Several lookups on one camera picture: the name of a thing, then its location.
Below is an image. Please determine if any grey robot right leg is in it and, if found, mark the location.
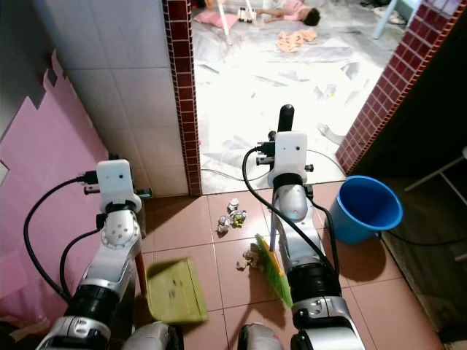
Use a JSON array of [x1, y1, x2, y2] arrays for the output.
[[239, 322, 293, 350]]

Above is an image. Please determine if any grey robot left leg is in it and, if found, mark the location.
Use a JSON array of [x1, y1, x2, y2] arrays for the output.
[[142, 322, 184, 350]]

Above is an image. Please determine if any green broom with blue handle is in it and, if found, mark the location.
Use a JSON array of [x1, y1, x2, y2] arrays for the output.
[[255, 210, 293, 308]]

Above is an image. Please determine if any yellow-green dustpan with red handle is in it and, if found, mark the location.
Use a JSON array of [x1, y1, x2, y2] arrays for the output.
[[134, 251, 209, 324]]

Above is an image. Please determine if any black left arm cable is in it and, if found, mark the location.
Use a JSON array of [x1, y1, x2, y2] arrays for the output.
[[22, 174, 101, 306]]

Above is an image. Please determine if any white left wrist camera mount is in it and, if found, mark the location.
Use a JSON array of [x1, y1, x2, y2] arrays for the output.
[[94, 158, 136, 217]]

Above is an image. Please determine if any thin black floor cable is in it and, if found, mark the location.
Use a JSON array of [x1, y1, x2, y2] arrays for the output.
[[382, 229, 467, 248]]

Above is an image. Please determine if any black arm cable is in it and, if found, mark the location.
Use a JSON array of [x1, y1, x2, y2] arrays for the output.
[[22, 174, 101, 306], [242, 147, 340, 271]]

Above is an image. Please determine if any white metal frame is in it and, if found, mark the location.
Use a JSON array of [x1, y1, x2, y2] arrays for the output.
[[404, 145, 467, 193]]

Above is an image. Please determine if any crumpled yellow-green wrapper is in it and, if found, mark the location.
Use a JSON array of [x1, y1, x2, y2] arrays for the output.
[[229, 209, 250, 228]]

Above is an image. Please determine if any grey steel cabinet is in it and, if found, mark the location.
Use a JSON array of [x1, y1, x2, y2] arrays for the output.
[[0, 0, 55, 139]]

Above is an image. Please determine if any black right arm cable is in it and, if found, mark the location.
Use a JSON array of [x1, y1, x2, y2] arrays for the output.
[[242, 147, 340, 271]]

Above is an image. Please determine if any child in pink clothes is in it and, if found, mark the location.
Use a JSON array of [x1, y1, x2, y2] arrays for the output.
[[244, 0, 323, 27]]

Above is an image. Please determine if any crumpled beige paper pile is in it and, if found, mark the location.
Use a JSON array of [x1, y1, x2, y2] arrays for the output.
[[236, 242, 264, 273]]

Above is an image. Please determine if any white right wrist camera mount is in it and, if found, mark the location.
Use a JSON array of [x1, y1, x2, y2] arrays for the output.
[[266, 131, 309, 191]]

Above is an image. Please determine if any peach crumpled cloth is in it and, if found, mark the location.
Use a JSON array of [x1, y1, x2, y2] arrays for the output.
[[275, 28, 319, 54]]

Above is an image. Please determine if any grey robot leg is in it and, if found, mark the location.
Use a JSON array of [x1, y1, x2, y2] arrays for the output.
[[239, 322, 293, 350], [142, 322, 184, 350]]

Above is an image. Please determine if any blue plastic bucket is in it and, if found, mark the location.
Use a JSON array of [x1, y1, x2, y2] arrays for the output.
[[328, 174, 404, 246]]

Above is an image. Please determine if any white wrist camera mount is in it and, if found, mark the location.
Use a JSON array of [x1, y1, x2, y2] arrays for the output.
[[94, 158, 136, 217], [266, 131, 309, 191]]

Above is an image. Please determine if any light blue plastic chair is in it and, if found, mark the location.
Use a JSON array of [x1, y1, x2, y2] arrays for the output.
[[371, 0, 421, 39]]

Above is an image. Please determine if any pink jagged-edge board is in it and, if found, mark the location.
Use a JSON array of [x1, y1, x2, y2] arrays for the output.
[[0, 50, 101, 327]]

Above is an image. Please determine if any pink pillow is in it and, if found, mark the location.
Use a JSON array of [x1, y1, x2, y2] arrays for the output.
[[193, 8, 239, 31]]

